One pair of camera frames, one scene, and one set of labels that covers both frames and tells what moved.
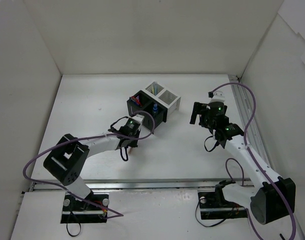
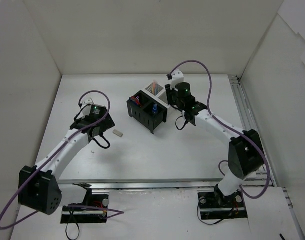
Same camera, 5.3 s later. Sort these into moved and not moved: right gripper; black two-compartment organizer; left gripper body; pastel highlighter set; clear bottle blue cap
Moved: right gripper; left gripper body
Not moved: black two-compartment organizer; clear bottle blue cap; pastel highlighter set
